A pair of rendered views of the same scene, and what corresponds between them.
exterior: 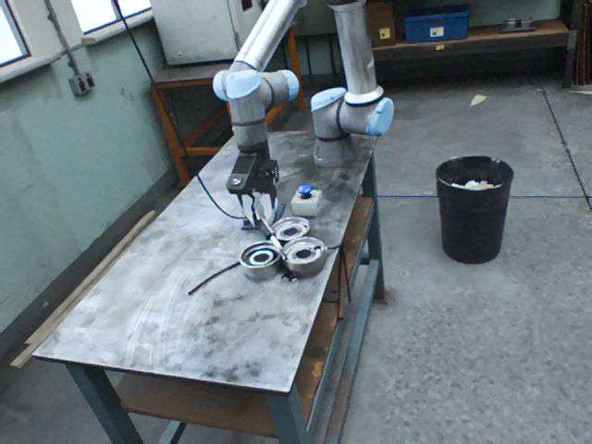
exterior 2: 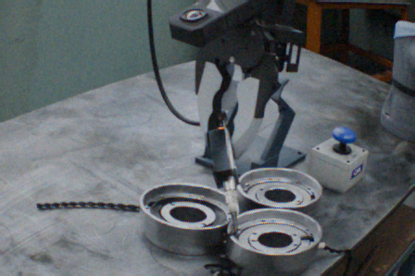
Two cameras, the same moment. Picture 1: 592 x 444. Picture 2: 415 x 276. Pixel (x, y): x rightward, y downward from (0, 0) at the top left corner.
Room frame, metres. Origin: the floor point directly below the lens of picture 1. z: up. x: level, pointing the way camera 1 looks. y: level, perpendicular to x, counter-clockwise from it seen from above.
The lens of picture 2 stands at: (0.32, -0.10, 1.19)
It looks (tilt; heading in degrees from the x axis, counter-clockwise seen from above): 22 degrees down; 16
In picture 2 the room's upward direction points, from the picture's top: 6 degrees clockwise
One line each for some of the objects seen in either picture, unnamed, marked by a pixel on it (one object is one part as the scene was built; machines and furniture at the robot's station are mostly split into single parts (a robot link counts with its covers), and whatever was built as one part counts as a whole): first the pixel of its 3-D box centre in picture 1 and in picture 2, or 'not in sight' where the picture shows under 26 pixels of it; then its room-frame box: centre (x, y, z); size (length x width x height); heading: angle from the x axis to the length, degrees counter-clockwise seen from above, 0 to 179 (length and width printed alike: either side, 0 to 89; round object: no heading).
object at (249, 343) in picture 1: (252, 214); (235, 148); (1.24, 0.12, 0.79); 1.20 x 0.60 x 0.02; 158
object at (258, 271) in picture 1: (262, 260); (187, 220); (0.96, 0.10, 0.82); 0.10 x 0.10 x 0.04
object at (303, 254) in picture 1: (304, 256); (273, 245); (0.94, -0.01, 0.82); 0.10 x 0.10 x 0.04
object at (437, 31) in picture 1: (437, 23); not in sight; (4.31, -1.55, 0.56); 0.52 x 0.38 x 0.22; 65
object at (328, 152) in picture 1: (334, 144); (411, 106); (1.50, -0.18, 0.85); 0.15 x 0.15 x 0.10
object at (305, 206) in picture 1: (307, 202); (341, 162); (1.19, -0.05, 0.82); 0.08 x 0.07 x 0.05; 158
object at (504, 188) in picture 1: (472, 211); not in sight; (1.88, -0.84, 0.21); 0.34 x 0.34 x 0.43
